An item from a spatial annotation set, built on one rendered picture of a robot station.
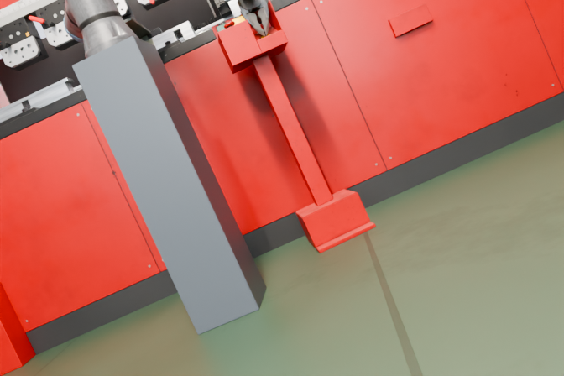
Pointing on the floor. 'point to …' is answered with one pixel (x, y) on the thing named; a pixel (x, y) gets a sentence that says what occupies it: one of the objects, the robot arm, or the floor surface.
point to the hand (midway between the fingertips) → (264, 32)
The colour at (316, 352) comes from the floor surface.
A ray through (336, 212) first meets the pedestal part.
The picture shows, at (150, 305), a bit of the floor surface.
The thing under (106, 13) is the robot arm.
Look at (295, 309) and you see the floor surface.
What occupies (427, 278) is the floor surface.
